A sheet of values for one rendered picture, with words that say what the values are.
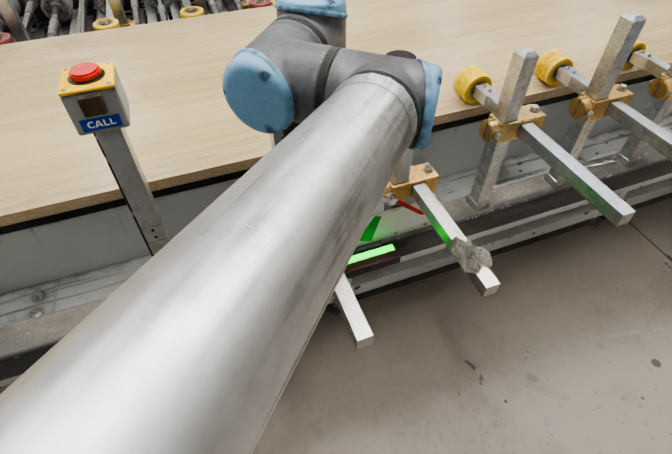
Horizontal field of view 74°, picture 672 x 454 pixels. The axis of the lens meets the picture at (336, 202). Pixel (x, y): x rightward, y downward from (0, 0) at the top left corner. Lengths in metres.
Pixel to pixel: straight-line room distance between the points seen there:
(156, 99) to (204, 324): 1.11
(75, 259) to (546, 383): 1.52
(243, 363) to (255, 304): 0.02
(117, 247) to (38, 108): 0.41
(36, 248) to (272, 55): 0.86
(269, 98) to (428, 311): 1.44
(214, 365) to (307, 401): 1.47
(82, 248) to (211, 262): 1.04
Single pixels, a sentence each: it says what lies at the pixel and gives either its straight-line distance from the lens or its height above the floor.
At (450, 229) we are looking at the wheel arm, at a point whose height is 0.86.
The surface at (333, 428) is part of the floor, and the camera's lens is 1.60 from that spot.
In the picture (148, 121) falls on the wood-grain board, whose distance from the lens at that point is 1.19.
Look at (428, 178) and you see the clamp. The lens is 1.00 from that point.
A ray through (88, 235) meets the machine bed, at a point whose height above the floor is 0.74.
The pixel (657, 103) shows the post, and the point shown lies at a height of 0.90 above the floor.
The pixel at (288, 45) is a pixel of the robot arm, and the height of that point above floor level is 1.31.
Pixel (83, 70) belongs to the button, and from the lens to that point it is 0.71.
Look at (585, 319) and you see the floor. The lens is 2.01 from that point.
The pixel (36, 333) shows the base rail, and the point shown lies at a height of 0.70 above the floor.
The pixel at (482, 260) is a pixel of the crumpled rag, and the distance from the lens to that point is 0.88.
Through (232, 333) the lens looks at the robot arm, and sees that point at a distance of 0.17.
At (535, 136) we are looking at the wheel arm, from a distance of 1.04.
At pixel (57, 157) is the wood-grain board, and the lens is 1.16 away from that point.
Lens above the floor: 1.53
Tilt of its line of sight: 45 degrees down
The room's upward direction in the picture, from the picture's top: straight up
